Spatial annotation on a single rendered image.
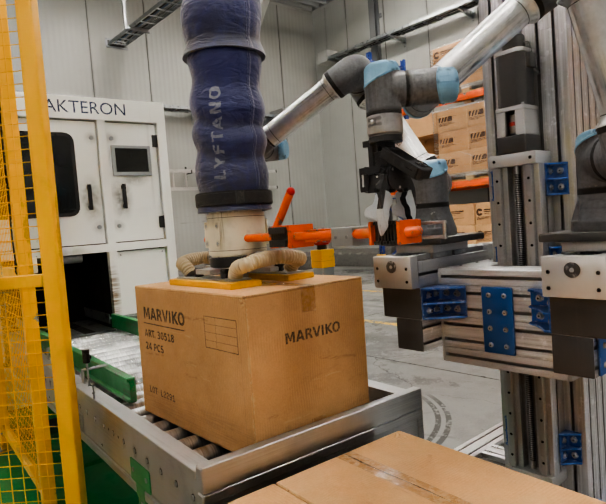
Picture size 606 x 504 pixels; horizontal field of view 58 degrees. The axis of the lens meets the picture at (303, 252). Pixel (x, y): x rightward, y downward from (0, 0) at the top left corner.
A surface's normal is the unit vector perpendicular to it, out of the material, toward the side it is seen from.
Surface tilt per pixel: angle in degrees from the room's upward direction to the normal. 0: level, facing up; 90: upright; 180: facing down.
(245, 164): 75
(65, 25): 90
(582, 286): 90
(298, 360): 90
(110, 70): 90
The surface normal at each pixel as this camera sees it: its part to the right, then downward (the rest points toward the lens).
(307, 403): 0.66, 0.00
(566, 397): -0.76, 0.09
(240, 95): 0.38, -0.18
